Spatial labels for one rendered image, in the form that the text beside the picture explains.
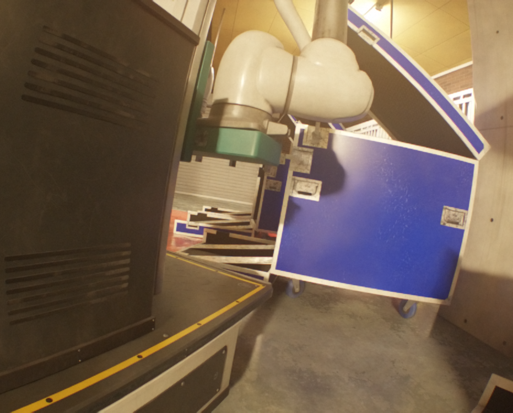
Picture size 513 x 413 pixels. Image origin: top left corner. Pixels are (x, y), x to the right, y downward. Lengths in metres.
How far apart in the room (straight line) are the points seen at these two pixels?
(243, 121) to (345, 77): 0.27
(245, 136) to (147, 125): 0.27
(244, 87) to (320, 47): 0.22
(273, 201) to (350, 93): 2.32
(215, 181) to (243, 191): 0.89
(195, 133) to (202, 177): 8.11
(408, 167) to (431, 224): 0.32
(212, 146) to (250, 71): 0.19
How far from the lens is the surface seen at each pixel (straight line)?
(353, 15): 1.87
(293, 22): 1.10
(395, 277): 1.64
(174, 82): 0.49
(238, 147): 0.65
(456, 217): 1.72
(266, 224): 2.98
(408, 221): 1.61
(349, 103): 0.74
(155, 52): 0.46
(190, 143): 0.71
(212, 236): 2.76
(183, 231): 3.02
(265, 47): 0.75
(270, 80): 0.71
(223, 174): 8.83
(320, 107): 0.73
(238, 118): 0.68
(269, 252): 2.29
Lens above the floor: 0.61
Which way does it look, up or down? 4 degrees down
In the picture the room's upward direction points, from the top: 10 degrees clockwise
